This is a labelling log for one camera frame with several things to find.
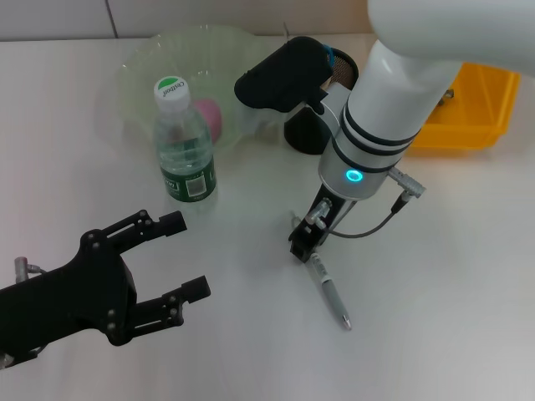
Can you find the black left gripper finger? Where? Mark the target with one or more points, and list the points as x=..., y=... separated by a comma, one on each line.
x=196, y=288
x=173, y=223

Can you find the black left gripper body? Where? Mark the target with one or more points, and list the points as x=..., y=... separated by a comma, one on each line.
x=62, y=301

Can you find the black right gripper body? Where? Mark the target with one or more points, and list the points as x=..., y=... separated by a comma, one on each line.
x=334, y=209

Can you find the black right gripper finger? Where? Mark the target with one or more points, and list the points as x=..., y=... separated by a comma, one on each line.
x=318, y=245
x=300, y=251

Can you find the clear grey ballpoint pen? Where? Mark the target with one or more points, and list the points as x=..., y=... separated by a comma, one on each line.
x=332, y=292

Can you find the clear green-label water bottle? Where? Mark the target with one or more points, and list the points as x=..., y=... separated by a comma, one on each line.
x=186, y=158

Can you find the pink toy peach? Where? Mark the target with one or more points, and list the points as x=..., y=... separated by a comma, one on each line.
x=211, y=117

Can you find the blue capped scissors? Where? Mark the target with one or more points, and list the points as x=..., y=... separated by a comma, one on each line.
x=329, y=56

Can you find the green plastic wrapper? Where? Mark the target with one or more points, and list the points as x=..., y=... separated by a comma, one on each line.
x=447, y=96

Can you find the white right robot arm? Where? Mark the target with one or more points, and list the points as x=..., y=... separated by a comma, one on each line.
x=388, y=96

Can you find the black mesh pen holder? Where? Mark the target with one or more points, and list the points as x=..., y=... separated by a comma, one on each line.
x=303, y=133

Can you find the green glass fruit plate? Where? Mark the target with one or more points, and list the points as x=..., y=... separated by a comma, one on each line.
x=217, y=62

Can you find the right wrist metal connector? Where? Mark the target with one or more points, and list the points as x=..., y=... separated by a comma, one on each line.
x=407, y=181

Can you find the yellow plastic bin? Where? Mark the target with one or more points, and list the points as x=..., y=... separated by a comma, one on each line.
x=472, y=125

